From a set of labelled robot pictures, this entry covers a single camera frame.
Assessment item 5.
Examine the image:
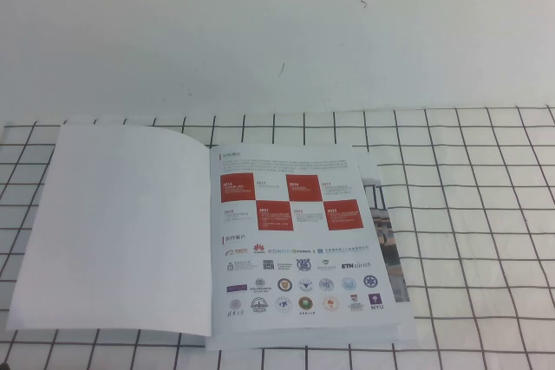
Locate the white black-grid tablecloth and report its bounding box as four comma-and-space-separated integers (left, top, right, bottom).
0, 103, 555, 370

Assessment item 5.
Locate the white printed brochure book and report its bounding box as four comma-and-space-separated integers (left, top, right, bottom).
4, 123, 398, 341

